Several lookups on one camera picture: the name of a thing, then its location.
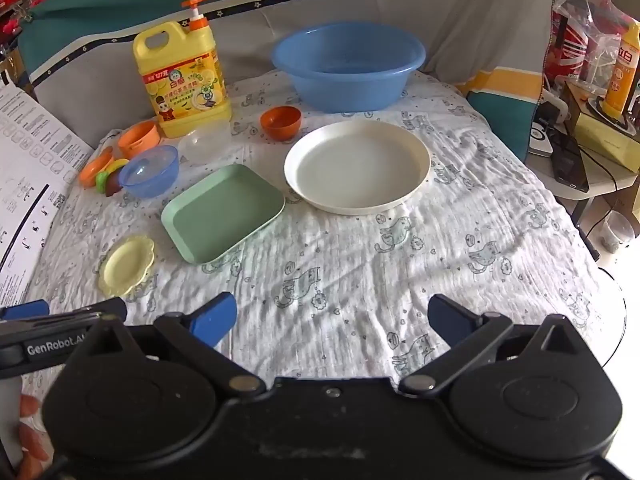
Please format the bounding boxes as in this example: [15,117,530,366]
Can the white round device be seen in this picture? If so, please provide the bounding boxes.
[529,115,556,159]

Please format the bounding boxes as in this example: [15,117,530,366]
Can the small yellow scalloped plate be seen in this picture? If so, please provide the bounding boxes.
[98,235,156,298]

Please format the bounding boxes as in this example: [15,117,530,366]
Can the white printed instruction sheet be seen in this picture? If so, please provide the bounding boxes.
[0,82,96,311]

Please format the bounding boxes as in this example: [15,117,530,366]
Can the orange toy pan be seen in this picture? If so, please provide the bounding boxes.
[79,147,117,188]

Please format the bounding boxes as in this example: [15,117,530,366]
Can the white round plate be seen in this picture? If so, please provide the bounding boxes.
[283,120,432,216]

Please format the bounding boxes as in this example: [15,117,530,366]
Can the clear transparent bowl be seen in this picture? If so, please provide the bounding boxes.
[177,119,231,168]

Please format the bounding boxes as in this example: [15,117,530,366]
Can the small orange bowl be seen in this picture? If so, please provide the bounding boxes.
[260,106,303,142]

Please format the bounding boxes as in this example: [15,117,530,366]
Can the clear plastic bag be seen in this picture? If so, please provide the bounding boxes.
[551,0,640,88]

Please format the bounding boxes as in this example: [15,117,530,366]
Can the blue plastic basin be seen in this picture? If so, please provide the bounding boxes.
[271,22,426,114]

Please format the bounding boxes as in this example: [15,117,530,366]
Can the orange toy pot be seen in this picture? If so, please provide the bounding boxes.
[117,120,161,160]

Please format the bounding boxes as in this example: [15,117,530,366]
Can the pale yellow box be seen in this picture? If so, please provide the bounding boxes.
[572,107,640,173]

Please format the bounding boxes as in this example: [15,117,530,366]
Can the white side table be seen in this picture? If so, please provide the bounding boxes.
[525,147,640,262]

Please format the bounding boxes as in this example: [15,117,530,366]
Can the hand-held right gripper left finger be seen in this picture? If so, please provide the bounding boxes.
[65,291,267,401]

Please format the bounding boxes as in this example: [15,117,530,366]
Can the black tablet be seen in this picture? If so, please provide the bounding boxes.
[549,129,591,194]

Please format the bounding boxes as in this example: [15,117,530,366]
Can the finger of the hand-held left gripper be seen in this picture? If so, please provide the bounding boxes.
[0,296,128,333]
[0,300,51,322]

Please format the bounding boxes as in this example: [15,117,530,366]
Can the yellow detergent pump bottle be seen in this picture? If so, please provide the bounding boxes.
[132,0,233,139]

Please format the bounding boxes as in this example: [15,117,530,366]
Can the black cable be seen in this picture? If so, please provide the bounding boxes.
[575,144,632,192]

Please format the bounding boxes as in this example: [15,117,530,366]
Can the yellow squeeze bottle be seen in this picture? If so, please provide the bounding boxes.
[601,20,640,119]

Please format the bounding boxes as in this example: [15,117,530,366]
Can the blue transparent bowl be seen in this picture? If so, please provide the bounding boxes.
[118,145,180,199]

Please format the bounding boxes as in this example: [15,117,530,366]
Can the green rectangular plate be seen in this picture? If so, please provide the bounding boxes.
[160,163,286,265]

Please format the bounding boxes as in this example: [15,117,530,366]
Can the white cat-print blanket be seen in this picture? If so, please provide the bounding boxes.
[22,67,626,376]

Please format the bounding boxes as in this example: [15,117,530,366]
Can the red snack package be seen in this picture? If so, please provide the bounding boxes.
[549,0,601,88]

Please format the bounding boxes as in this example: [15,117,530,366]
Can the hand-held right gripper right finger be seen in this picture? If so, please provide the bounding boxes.
[398,294,597,397]

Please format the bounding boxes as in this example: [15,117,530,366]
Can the clear plastic cup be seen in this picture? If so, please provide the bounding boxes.
[597,210,636,256]

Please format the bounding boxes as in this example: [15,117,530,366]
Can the person's left hand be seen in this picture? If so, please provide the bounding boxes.
[17,394,55,480]

